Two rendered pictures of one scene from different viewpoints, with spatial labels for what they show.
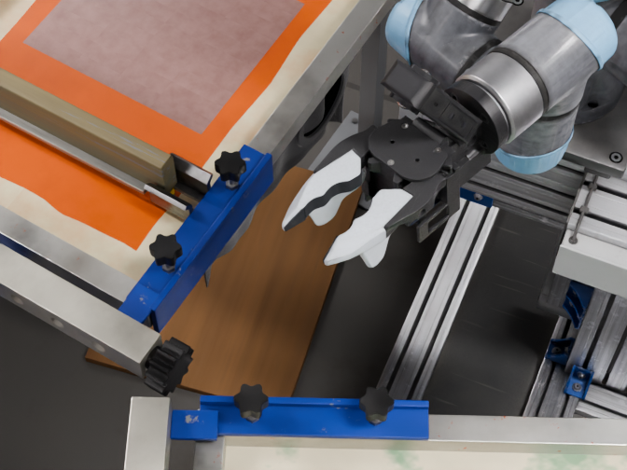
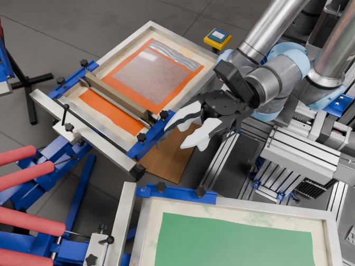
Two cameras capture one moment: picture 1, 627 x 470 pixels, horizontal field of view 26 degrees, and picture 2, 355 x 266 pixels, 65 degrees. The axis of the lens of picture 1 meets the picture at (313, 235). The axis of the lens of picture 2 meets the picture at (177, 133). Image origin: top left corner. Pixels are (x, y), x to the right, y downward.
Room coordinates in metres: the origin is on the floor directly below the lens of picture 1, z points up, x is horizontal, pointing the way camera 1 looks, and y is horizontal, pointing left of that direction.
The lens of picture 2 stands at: (0.31, -0.03, 2.12)
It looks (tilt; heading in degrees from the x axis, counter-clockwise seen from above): 58 degrees down; 6
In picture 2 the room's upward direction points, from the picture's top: straight up
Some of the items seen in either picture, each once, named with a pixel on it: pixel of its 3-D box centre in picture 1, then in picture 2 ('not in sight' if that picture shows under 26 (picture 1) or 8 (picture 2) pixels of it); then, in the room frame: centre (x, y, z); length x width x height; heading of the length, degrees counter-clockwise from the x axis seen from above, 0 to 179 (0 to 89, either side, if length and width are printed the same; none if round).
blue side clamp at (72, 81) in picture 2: not in sight; (77, 81); (1.28, 0.63, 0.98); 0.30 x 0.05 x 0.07; 149
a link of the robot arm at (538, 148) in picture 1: (522, 107); (264, 95); (0.79, -0.21, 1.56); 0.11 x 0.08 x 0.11; 43
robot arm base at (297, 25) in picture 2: not in sight; (308, 16); (1.52, -0.51, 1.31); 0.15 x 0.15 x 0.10
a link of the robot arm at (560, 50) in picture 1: (551, 56); (282, 73); (0.78, -0.22, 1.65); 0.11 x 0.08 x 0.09; 133
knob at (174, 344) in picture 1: (160, 362); (135, 171); (0.77, 0.20, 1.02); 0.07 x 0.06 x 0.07; 149
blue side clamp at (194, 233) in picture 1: (202, 235); (153, 134); (0.99, 0.16, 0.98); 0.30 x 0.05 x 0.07; 149
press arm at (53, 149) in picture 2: not in sight; (61, 145); (0.86, 0.56, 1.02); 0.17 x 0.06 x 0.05; 149
